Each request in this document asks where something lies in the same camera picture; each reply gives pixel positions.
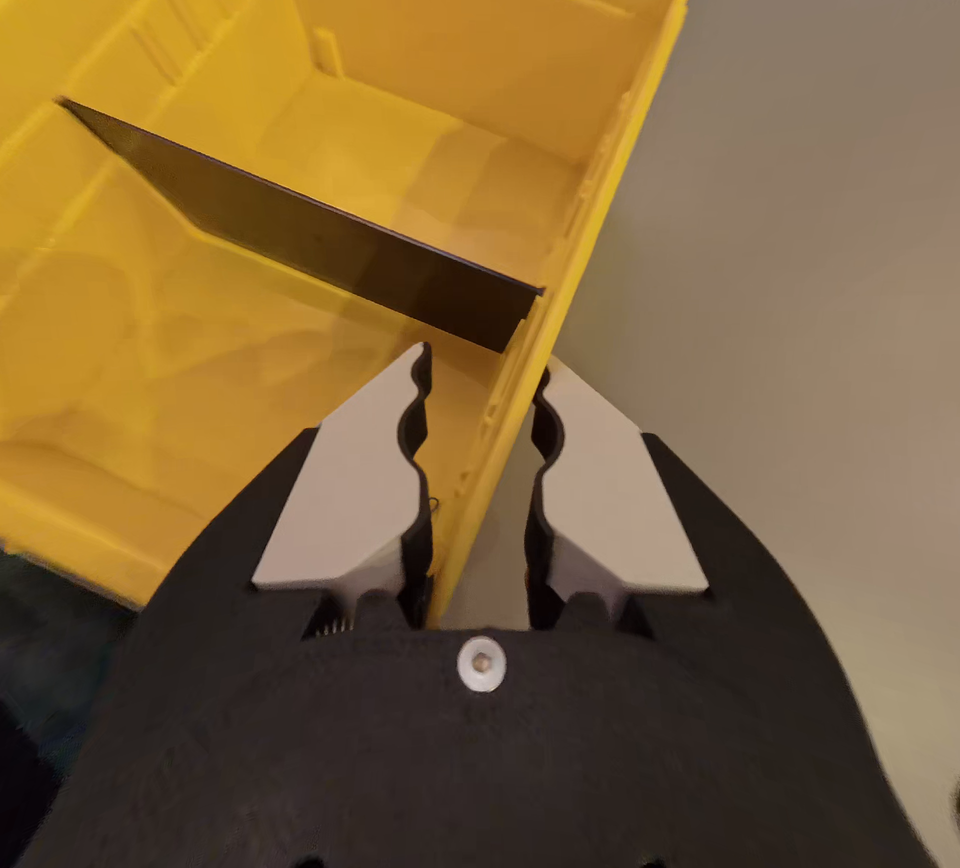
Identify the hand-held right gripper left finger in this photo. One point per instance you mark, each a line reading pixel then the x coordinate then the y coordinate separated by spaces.
pixel 345 508

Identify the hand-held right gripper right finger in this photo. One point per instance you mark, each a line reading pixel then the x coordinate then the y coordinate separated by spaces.
pixel 615 508

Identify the yellow plastic bin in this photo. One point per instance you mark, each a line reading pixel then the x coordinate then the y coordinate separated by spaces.
pixel 225 358

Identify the black bin divider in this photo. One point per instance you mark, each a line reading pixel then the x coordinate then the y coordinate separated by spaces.
pixel 300 230

